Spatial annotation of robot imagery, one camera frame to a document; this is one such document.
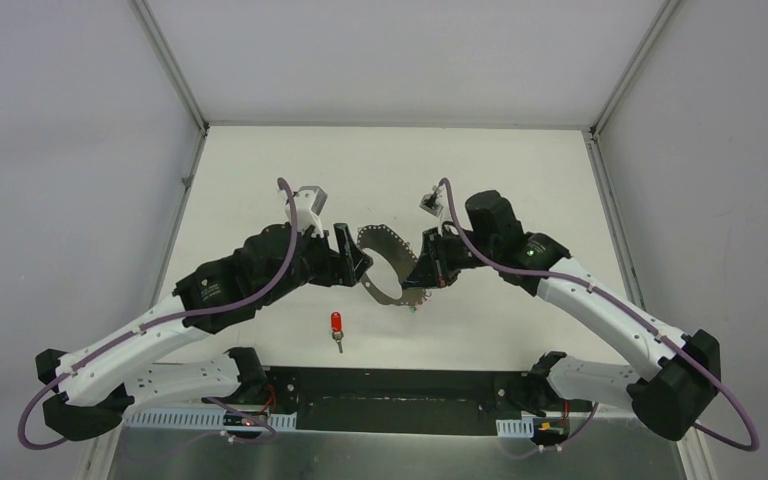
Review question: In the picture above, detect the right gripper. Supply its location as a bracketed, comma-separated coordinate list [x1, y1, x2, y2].
[402, 225, 498, 289]

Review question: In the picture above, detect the metal keyring plate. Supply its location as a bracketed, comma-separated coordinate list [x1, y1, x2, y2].
[357, 224, 429, 309]

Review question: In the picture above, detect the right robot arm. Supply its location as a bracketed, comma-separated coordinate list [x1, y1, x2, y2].
[401, 190, 721, 441]

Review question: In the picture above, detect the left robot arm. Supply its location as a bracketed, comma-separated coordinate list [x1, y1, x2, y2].
[35, 223, 373, 441]

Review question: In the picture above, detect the red tag key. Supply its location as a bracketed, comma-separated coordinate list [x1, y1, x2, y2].
[330, 312, 344, 354]

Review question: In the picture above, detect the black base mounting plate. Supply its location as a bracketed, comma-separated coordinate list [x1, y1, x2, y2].
[201, 365, 595, 437]

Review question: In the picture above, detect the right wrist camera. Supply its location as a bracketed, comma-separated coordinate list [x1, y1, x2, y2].
[419, 192, 444, 216]

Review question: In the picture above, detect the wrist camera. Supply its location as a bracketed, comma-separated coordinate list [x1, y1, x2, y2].
[419, 192, 444, 216]
[293, 186, 328, 235]

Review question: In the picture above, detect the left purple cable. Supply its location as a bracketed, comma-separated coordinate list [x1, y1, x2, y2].
[16, 176, 300, 452]

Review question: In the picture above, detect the purple cable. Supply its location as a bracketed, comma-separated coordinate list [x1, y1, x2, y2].
[16, 176, 300, 452]
[436, 177, 762, 453]

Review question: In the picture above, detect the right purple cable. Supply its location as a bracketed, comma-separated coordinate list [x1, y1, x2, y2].
[436, 177, 762, 453]

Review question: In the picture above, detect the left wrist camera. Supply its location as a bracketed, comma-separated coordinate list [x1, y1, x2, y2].
[293, 186, 328, 235]

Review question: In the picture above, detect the aluminium front rail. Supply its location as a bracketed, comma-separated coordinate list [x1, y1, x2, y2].
[100, 370, 699, 421]

